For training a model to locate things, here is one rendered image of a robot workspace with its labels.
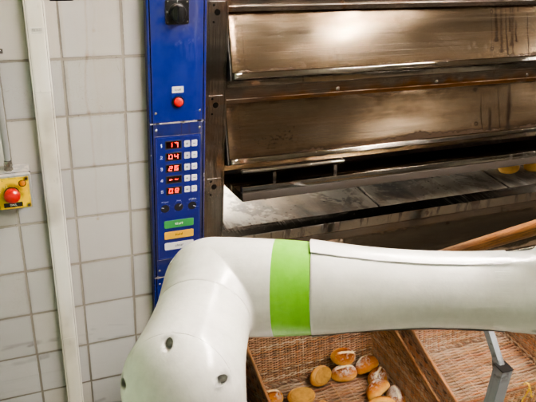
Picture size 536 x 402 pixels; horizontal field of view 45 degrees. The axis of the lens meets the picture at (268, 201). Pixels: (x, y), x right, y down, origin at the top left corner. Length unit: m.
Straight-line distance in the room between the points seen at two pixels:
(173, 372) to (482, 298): 0.35
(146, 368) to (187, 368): 0.04
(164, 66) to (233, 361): 1.23
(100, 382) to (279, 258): 1.61
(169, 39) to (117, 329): 0.94
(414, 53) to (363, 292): 1.44
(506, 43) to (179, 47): 1.10
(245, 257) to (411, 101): 1.52
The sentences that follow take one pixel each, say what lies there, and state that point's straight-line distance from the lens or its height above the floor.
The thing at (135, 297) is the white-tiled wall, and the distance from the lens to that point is 2.12.
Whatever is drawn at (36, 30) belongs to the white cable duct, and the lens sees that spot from 1.72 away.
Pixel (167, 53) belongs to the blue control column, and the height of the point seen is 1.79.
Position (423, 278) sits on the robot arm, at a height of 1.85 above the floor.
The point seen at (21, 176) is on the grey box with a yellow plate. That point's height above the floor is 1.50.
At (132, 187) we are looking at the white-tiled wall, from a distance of 1.92.
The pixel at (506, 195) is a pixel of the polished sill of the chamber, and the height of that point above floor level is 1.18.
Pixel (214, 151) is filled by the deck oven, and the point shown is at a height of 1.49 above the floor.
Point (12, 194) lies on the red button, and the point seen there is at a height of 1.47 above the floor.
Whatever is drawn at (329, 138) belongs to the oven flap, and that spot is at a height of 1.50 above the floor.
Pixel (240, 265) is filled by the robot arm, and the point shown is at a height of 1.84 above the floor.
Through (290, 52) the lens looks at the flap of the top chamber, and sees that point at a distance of 1.91.
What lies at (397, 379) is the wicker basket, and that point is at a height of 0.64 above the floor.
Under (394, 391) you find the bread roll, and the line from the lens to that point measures 2.41.
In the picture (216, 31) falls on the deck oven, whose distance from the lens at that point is 1.83.
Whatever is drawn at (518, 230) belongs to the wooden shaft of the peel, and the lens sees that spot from 1.39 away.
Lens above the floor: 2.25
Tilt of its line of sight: 27 degrees down
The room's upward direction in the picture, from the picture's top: 4 degrees clockwise
